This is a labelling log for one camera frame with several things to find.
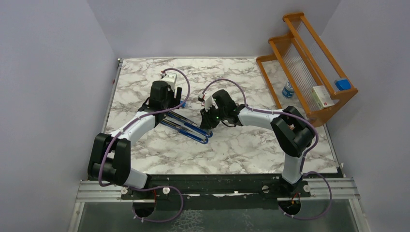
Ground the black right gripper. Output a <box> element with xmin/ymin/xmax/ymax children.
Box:
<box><xmin>200</xmin><ymin>104</ymin><xmax>226</xmax><ymax>131</ymax></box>

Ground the blue black stapler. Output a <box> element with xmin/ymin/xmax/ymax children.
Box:
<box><xmin>162</xmin><ymin>111</ymin><xmax>213</xmax><ymax>138</ymax></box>

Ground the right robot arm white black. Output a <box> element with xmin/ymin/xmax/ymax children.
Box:
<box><xmin>198</xmin><ymin>89</ymin><xmax>318</xmax><ymax>197</ymax></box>

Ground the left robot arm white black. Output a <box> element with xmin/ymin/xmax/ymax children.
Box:
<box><xmin>88</xmin><ymin>80</ymin><xmax>182</xmax><ymax>199</ymax></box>

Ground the blue lidded small jar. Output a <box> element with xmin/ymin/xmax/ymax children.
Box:
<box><xmin>282</xmin><ymin>81</ymin><xmax>295</xmax><ymax>99</ymax></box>

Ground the orange wooden tiered rack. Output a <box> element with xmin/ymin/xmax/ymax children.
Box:
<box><xmin>256</xmin><ymin>12</ymin><xmax>358</xmax><ymax>127</ymax></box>

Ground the white red carton box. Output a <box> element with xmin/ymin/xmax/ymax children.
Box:
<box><xmin>311</xmin><ymin>86</ymin><xmax>335</xmax><ymax>110</ymax></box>

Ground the blue block on rack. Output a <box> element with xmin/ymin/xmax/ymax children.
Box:
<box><xmin>334</xmin><ymin>78</ymin><xmax>351</xmax><ymax>91</ymax></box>

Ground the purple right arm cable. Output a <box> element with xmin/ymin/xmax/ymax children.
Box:
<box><xmin>198</xmin><ymin>78</ymin><xmax>333</xmax><ymax>221</ymax></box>

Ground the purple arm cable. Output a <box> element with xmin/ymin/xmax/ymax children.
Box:
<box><xmin>97</xmin><ymin>68</ymin><xmax>192</xmax><ymax>224</ymax></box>
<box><xmin>198</xmin><ymin>78</ymin><xmax>333</xmax><ymax>221</ymax></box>

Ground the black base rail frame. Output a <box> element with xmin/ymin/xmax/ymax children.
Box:
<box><xmin>76</xmin><ymin>173</ymin><xmax>359</xmax><ymax>212</ymax></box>

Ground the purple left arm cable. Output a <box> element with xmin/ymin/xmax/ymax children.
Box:
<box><xmin>97</xmin><ymin>68</ymin><xmax>192</xmax><ymax>224</ymax></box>

